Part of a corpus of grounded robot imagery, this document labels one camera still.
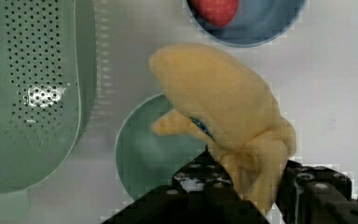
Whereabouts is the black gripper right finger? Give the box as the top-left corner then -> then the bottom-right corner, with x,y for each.
276,161 -> 358,224

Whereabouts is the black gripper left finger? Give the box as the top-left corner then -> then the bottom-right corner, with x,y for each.
102,150 -> 269,224

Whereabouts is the yellow plush peeled banana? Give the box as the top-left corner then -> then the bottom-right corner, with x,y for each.
148,43 -> 296,215

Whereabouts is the green mug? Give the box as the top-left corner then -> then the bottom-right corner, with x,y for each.
115,93 -> 206,200

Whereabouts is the blue bowl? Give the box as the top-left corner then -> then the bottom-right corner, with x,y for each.
183,0 -> 307,48

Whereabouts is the red plush strawberry in bowl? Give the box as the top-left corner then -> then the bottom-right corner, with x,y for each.
189,0 -> 240,27

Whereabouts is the green perforated colander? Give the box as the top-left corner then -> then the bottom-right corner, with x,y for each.
0,0 -> 97,220

